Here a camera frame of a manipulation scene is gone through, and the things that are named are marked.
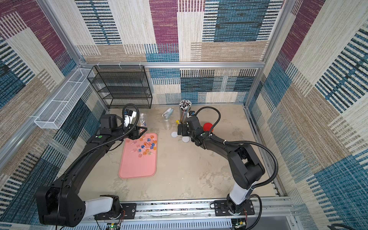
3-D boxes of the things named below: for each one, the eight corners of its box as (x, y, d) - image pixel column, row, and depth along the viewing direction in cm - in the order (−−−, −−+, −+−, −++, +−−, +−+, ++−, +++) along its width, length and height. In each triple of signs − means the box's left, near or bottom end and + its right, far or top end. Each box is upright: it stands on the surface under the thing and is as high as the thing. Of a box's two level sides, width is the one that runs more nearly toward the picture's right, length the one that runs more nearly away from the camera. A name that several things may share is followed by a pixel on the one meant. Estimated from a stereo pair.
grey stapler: (161, 119, 113) (160, 116, 111) (168, 109, 120) (167, 106, 118) (167, 121, 112) (166, 118, 110) (173, 111, 119) (173, 108, 117)
